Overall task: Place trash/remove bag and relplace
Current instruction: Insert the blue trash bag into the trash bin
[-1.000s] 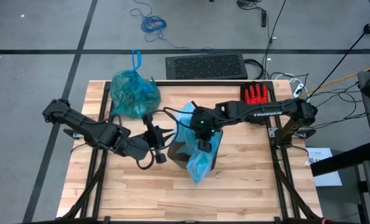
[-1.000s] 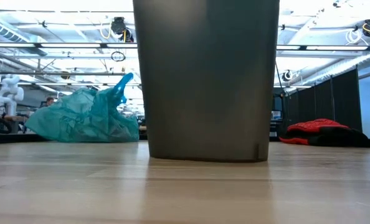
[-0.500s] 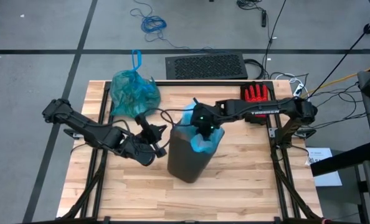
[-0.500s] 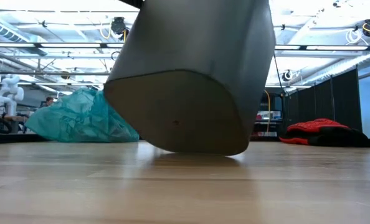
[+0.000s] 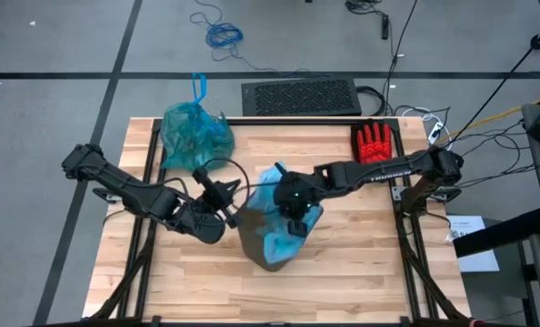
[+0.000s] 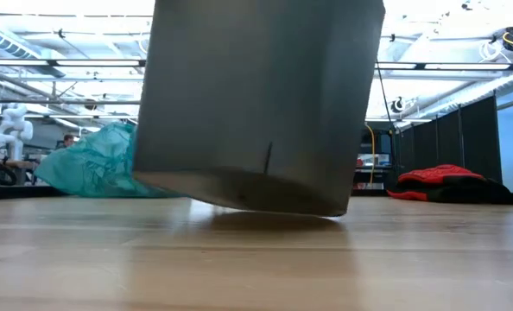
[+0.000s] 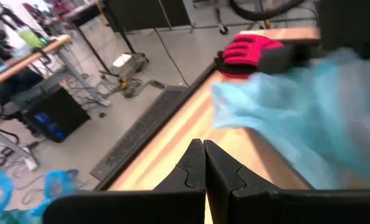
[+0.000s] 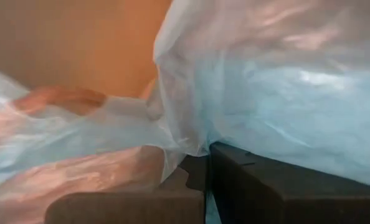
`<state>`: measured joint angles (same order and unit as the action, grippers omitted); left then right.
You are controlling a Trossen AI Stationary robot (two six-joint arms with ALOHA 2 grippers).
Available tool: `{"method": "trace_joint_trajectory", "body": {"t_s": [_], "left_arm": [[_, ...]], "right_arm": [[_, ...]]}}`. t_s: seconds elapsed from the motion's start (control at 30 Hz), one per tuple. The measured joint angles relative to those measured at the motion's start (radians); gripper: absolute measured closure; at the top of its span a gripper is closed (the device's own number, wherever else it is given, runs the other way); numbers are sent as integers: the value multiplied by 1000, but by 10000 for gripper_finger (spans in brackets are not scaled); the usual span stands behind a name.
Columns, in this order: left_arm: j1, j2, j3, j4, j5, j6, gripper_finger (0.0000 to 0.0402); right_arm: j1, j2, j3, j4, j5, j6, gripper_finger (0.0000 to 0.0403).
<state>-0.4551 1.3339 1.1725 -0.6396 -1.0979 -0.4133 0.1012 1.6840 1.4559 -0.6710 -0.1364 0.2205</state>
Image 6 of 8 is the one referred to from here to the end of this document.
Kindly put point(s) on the red and black work glove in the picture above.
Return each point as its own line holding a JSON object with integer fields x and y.
{"x": 438, "y": 173}

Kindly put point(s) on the black monitor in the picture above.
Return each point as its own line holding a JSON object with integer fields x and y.
{"x": 381, "y": 140}

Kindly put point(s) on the black background desk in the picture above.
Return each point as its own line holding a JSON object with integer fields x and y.
{"x": 369, "y": 170}

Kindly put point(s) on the background workbench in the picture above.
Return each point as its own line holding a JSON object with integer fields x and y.
{"x": 23, "y": 165}

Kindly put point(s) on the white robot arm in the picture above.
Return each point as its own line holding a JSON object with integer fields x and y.
{"x": 12, "y": 129}

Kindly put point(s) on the teal plastic trash bag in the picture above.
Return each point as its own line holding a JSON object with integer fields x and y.
{"x": 92, "y": 164}

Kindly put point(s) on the dark grey trash bin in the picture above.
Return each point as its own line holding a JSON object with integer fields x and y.
{"x": 256, "y": 108}

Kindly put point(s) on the person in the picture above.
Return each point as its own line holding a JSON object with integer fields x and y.
{"x": 68, "y": 140}

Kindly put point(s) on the black partition screen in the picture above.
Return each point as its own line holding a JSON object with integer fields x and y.
{"x": 472, "y": 138}

